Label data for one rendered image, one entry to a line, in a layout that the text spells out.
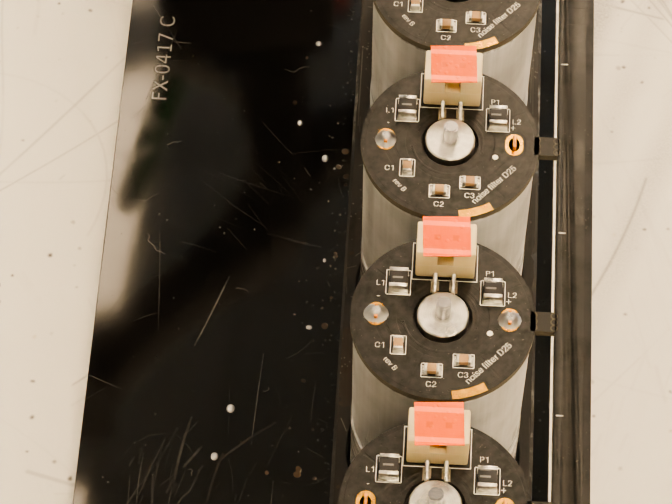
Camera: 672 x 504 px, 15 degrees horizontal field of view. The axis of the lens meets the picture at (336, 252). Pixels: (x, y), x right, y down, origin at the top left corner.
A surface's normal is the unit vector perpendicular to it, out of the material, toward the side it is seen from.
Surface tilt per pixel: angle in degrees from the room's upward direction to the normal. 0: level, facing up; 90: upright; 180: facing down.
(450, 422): 0
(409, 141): 0
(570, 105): 0
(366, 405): 90
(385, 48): 90
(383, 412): 90
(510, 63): 90
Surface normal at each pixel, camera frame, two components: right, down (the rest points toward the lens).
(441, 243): 0.00, -0.50
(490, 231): 0.49, 0.75
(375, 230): -0.87, 0.42
